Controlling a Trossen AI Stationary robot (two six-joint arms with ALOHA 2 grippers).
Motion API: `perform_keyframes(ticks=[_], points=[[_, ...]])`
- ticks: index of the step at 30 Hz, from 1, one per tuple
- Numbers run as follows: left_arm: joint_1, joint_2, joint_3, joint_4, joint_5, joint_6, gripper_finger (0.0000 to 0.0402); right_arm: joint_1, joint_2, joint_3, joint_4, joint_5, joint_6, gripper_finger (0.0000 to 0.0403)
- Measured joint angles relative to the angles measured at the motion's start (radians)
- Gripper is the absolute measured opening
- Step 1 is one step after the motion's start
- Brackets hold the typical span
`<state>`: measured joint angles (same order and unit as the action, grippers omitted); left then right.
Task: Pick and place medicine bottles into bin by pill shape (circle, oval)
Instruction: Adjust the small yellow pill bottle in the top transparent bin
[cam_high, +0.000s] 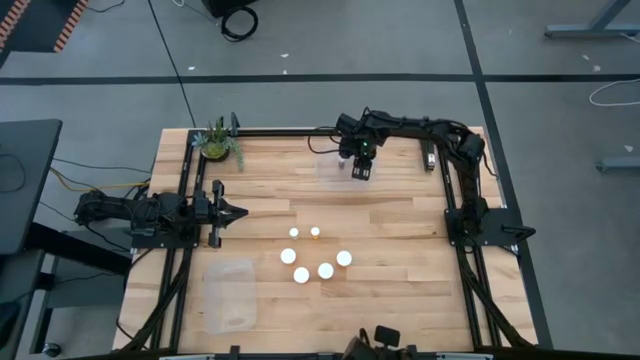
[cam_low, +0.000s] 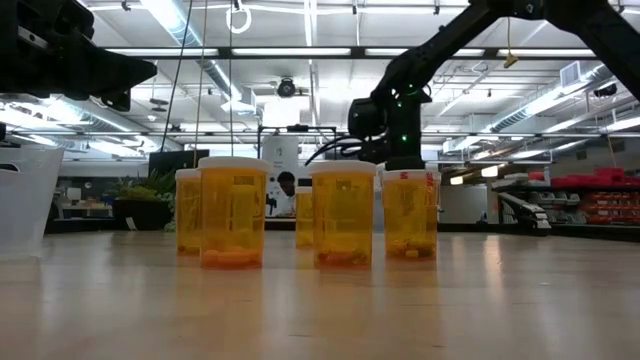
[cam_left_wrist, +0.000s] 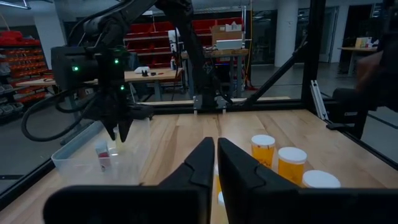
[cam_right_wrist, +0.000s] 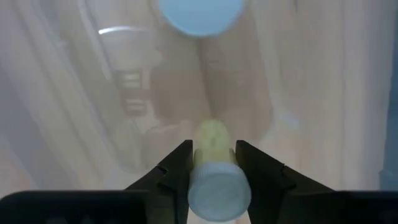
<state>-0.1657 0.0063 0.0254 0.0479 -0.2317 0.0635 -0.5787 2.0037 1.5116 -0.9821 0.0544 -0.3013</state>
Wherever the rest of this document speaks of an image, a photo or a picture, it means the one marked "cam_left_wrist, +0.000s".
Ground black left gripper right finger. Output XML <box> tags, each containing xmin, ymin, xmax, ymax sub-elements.
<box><xmin>217</xmin><ymin>137</ymin><xmax>398</xmax><ymax>224</ymax></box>

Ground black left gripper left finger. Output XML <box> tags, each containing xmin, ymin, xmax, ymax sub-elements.
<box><xmin>42</xmin><ymin>136</ymin><xmax>216</xmax><ymax>224</ymax></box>

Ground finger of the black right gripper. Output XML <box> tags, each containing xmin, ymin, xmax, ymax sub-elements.
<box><xmin>118</xmin><ymin>118</ymin><xmax>136</xmax><ymax>143</ymax></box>
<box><xmin>102</xmin><ymin>119</ymin><xmax>118</xmax><ymax>142</ymax></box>

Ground amber bottle with capsules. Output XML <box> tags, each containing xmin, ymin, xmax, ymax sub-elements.
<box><xmin>277</xmin><ymin>146</ymin><xmax>308</xmax><ymax>187</ymax></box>

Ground large amber bottle orange pills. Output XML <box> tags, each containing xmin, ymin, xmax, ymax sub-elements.
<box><xmin>302</xmin><ymin>169</ymin><xmax>341</xmax><ymax>189</ymax></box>

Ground amber bottle red marked cap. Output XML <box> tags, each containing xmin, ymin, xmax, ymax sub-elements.
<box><xmin>250</xmin><ymin>134</ymin><xmax>276</xmax><ymax>169</ymax></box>

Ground small amber pill bottle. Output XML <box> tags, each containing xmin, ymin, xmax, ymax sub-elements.
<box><xmin>213</xmin><ymin>164</ymin><xmax>226</xmax><ymax>207</ymax></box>

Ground clear plastic bin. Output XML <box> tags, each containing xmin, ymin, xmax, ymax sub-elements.
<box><xmin>50</xmin><ymin>117</ymin><xmax>152</xmax><ymax>187</ymax></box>

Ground pale bottle with red label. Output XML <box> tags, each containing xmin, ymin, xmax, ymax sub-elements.
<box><xmin>95</xmin><ymin>140</ymin><xmax>112</xmax><ymax>172</ymax></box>

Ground wooden workbench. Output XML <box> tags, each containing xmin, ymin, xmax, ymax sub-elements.
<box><xmin>15</xmin><ymin>67</ymin><xmax>185</xmax><ymax>103</ymax></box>

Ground rack with red bins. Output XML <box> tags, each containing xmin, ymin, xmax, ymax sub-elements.
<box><xmin>123</xmin><ymin>17</ymin><xmax>247</xmax><ymax>68</ymax></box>

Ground shelf with red bins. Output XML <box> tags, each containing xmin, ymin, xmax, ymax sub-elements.
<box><xmin>0</xmin><ymin>30</ymin><xmax>54</xmax><ymax>126</ymax></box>

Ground aluminium extrusion bar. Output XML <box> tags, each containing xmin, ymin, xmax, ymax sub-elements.
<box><xmin>309</xmin><ymin>80</ymin><xmax>330</xmax><ymax>121</ymax></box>

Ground wooden top metal table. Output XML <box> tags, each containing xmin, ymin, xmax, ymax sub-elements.
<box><xmin>181</xmin><ymin>48</ymin><xmax>250</xmax><ymax>99</ymax></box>

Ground brown cardboard box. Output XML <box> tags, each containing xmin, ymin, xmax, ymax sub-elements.
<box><xmin>210</xmin><ymin>22</ymin><xmax>246</xmax><ymax>46</ymax></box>

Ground white box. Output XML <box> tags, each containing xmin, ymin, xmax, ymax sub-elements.
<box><xmin>215</xmin><ymin>39</ymin><xmax>244</xmax><ymax>51</ymax></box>

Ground person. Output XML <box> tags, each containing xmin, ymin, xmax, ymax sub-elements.
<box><xmin>356</xmin><ymin>0</ymin><xmax>398</xmax><ymax>113</ymax></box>

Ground white round column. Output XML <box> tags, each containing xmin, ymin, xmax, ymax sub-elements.
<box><xmin>274</xmin><ymin>0</ymin><xmax>305</xmax><ymax>68</ymax></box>

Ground wooden desk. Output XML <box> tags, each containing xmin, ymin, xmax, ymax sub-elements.
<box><xmin>338</xmin><ymin>36</ymin><xmax>379</xmax><ymax>76</ymax></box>

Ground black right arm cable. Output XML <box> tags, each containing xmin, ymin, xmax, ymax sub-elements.
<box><xmin>21</xmin><ymin>89</ymin><xmax>103</xmax><ymax>142</ymax></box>

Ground yellow cable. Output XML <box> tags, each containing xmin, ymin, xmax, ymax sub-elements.
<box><xmin>246</xmin><ymin>6</ymin><xmax>259</xmax><ymax>91</ymax></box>

